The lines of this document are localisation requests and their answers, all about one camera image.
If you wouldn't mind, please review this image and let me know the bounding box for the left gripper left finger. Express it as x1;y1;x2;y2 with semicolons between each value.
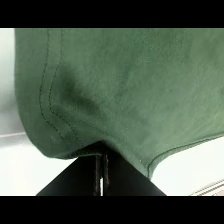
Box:
35;153;102;196

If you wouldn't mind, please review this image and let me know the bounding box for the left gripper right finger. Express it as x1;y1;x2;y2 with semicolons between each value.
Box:
102;151;167;196

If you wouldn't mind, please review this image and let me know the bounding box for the green shirt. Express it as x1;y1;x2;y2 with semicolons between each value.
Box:
13;28;224;180

